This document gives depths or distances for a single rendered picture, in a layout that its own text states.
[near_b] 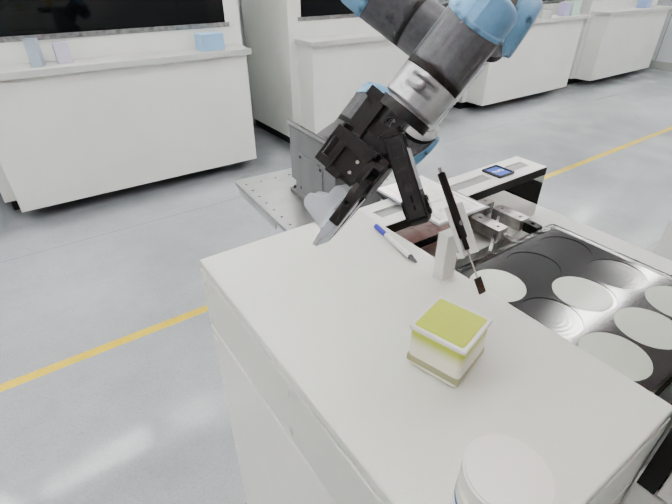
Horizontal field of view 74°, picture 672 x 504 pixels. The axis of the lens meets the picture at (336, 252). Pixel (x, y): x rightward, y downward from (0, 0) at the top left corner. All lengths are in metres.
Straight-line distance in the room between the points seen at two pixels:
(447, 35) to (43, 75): 2.84
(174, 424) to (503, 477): 1.52
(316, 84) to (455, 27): 3.34
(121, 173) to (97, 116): 0.40
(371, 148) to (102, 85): 2.82
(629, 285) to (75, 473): 1.67
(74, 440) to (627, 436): 1.70
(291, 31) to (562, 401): 3.63
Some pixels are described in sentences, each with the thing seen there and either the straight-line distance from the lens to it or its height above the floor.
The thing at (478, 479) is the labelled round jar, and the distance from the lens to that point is 0.41.
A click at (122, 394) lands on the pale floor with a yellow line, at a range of 1.99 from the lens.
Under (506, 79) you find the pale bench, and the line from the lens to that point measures 5.67.
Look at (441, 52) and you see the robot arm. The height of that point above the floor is 1.32.
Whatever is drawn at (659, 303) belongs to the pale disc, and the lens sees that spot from 0.97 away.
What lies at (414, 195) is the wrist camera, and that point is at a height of 1.16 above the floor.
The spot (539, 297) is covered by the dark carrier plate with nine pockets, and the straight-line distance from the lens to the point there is 0.88.
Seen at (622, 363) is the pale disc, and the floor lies 0.90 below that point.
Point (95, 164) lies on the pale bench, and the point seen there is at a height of 0.29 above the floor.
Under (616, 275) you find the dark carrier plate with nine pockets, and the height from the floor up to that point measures 0.90.
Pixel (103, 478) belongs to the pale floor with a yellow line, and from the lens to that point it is 1.79.
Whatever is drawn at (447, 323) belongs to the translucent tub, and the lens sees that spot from 0.56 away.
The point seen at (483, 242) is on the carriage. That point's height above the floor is 0.88.
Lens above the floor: 1.40
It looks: 33 degrees down
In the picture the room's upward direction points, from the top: straight up
